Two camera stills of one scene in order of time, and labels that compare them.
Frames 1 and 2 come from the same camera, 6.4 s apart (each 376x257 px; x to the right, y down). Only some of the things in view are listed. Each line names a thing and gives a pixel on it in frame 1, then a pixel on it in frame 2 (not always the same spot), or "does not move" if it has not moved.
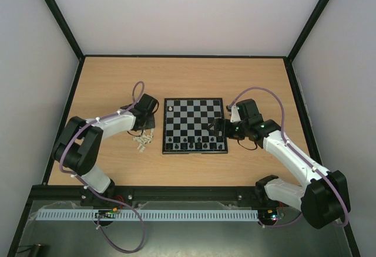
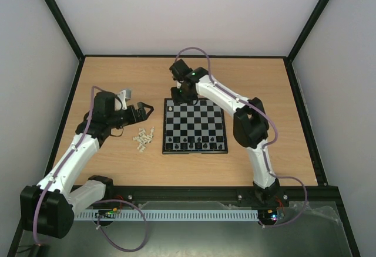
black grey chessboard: [185, 126] does not move
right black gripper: [221, 127] → [182, 99]
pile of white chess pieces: [143, 139] does not move
